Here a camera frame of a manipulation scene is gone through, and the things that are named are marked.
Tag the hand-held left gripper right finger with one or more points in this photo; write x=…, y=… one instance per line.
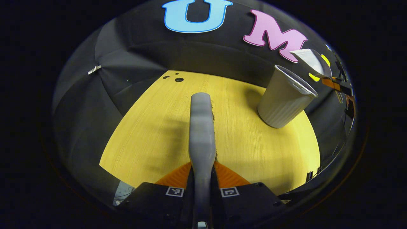
x=215, y=206

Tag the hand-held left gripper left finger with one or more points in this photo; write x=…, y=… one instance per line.
x=188, y=206

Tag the white cloth clip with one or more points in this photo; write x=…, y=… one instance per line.
x=94, y=69

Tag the small grey broom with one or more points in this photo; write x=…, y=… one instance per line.
x=202, y=133

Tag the white ribbed garbage bin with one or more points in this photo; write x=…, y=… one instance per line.
x=283, y=98

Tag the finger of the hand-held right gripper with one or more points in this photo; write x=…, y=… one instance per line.
x=330, y=83

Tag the grey plastic dustpan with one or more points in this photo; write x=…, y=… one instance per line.
x=311, y=60

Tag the black backdrop cloth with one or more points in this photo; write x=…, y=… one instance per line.
x=143, y=57

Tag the yellow wooden desktop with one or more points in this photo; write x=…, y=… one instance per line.
x=152, y=127

